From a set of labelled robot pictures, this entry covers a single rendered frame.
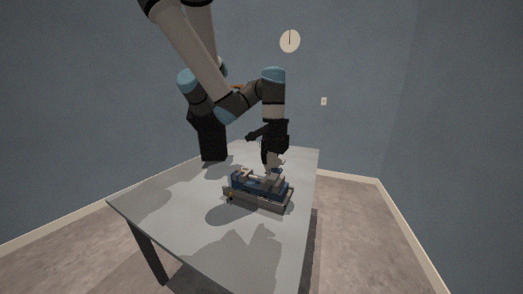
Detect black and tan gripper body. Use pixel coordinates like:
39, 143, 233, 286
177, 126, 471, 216
261, 118, 289, 154

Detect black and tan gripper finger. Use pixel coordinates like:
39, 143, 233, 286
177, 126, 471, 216
271, 152, 282, 165
261, 142, 279, 176

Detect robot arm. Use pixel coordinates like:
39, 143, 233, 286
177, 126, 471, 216
137, 0, 286, 125

